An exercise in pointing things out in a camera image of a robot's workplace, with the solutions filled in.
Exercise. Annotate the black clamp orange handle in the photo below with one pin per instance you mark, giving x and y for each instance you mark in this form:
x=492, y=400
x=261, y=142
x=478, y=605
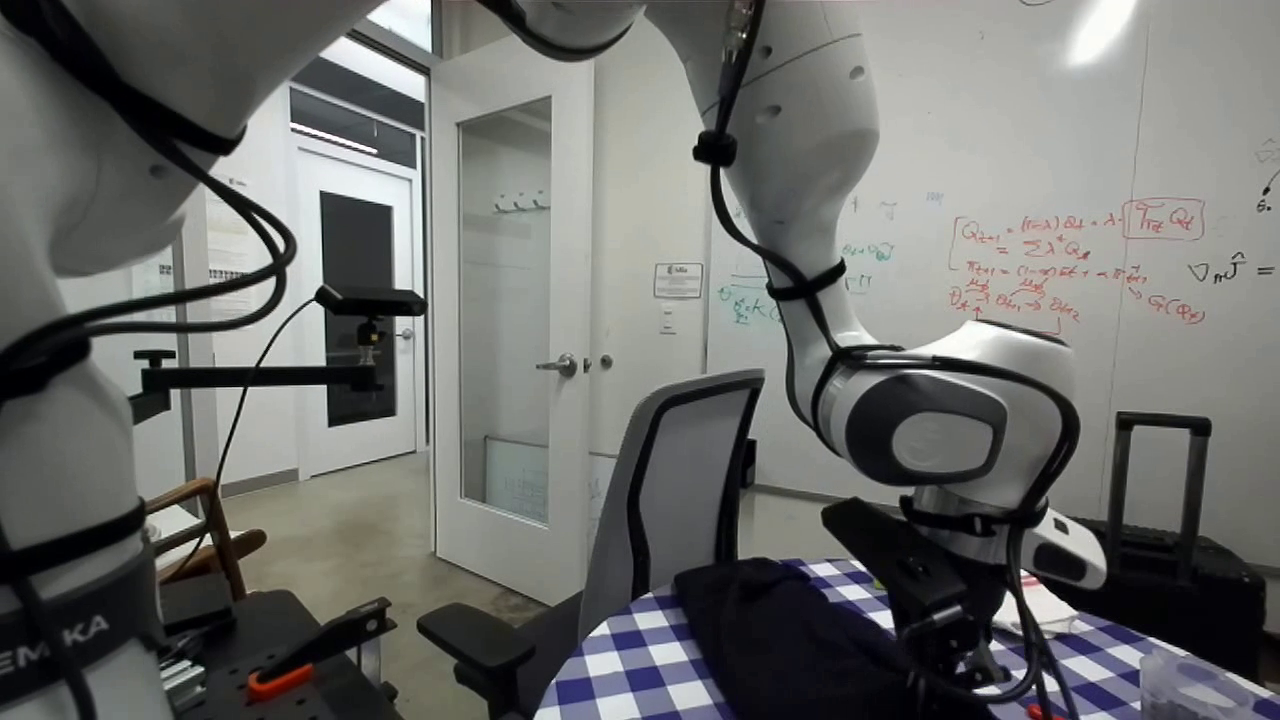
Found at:
x=350, y=632

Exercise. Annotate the wooden chair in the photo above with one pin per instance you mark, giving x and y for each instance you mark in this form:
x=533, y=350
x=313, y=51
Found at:
x=195, y=538

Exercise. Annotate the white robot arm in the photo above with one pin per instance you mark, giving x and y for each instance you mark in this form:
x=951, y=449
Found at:
x=975, y=427

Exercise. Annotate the clear plastic cup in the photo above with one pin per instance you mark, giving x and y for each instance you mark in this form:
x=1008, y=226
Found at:
x=1186, y=688

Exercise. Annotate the white door with glass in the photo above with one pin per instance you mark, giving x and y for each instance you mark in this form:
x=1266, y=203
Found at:
x=515, y=316

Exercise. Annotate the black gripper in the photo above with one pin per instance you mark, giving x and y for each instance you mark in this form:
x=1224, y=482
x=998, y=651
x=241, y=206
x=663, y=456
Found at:
x=922, y=573

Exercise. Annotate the white mesh office chair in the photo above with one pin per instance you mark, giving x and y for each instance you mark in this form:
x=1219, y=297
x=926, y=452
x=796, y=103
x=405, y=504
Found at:
x=671, y=504

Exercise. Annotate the blue white checkered tablecloth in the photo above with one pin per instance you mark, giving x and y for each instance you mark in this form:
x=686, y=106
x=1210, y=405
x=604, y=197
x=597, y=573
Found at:
x=645, y=665

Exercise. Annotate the black suitcase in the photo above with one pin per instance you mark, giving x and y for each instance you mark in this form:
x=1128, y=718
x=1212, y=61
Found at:
x=1178, y=584

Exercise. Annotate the black cloth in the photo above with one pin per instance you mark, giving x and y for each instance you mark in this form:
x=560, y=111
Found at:
x=781, y=651

